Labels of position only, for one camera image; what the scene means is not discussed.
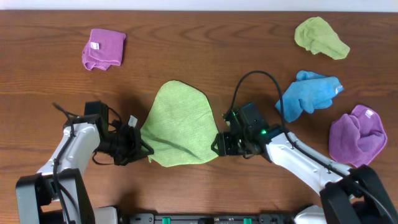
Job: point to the large green cloth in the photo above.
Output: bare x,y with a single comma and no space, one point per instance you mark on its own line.
180,126

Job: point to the folded purple cloth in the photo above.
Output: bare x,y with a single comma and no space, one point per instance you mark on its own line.
103,49

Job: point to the crumpled purple cloth right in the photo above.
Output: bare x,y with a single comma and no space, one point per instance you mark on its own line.
357,138

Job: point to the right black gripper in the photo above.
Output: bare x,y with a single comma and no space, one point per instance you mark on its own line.
224,147

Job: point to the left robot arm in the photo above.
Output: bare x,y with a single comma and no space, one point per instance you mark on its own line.
56,193

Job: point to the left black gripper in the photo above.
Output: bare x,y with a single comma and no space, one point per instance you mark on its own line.
137,150

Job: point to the crumpled green cloth top right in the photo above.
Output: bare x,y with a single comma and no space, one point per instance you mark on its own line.
317,36

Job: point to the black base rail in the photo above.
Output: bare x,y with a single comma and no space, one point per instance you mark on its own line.
148,218

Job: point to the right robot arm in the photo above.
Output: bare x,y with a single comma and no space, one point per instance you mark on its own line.
347,195

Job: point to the blue cloth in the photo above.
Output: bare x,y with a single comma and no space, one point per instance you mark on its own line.
310,92

